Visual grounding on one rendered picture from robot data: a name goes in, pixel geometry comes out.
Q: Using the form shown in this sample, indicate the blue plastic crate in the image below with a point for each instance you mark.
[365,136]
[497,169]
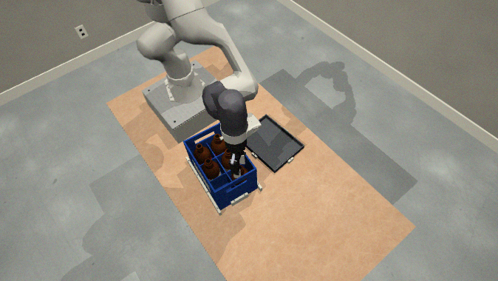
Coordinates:
[223,186]

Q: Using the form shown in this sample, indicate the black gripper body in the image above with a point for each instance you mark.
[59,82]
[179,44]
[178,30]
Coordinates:
[236,148]

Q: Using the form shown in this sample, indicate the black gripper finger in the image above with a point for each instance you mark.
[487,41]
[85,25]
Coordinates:
[242,159]
[234,165]

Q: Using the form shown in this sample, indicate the brown bottle with red label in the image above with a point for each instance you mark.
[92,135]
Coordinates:
[201,153]

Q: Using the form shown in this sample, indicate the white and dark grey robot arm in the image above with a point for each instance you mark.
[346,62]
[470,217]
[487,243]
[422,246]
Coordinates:
[226,98]

